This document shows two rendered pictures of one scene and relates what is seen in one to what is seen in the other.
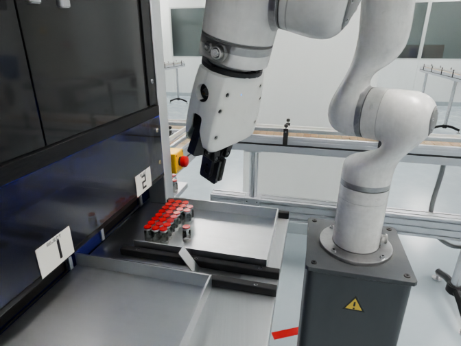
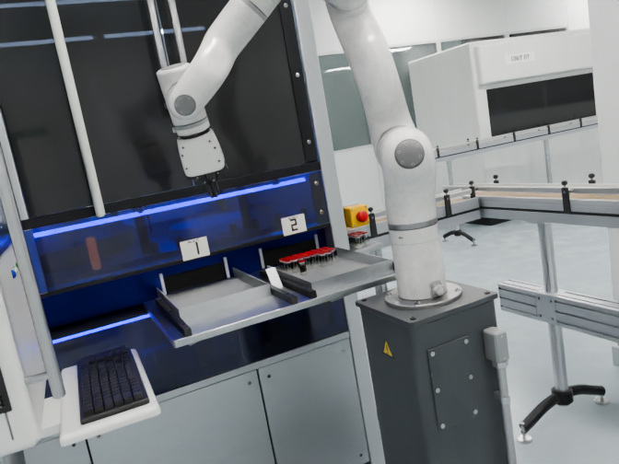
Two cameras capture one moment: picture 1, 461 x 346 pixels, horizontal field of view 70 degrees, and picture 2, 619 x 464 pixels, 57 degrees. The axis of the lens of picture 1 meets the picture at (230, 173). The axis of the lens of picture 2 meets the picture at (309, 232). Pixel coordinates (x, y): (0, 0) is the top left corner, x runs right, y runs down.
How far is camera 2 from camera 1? 1.31 m
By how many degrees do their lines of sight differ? 52
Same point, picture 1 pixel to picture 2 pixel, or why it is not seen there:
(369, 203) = (395, 241)
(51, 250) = (191, 247)
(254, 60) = (183, 131)
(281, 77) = not seen: outside the picture
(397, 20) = (359, 73)
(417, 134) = (388, 168)
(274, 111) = not seen: outside the picture
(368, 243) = (407, 287)
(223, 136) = (192, 168)
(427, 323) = not seen: outside the picture
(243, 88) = (192, 144)
